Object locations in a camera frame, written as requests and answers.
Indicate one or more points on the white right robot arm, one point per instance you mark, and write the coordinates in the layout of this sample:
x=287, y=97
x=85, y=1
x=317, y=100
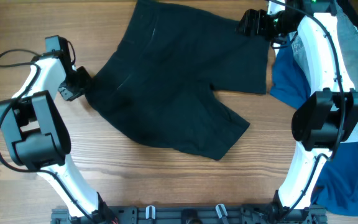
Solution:
x=328, y=116

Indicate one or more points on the black shorts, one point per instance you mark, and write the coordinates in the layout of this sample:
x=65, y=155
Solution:
x=158, y=86

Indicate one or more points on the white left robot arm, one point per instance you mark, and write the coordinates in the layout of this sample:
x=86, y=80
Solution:
x=34, y=138

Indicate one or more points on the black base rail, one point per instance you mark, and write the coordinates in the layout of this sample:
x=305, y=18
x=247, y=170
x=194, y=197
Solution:
x=197, y=214

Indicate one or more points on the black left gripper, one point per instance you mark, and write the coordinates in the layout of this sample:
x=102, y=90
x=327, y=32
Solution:
x=69, y=95

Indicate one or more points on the blue t-shirt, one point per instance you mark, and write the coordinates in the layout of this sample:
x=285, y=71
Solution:
x=337, y=185

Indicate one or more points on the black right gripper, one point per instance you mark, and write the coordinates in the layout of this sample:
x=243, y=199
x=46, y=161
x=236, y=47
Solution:
x=253, y=22

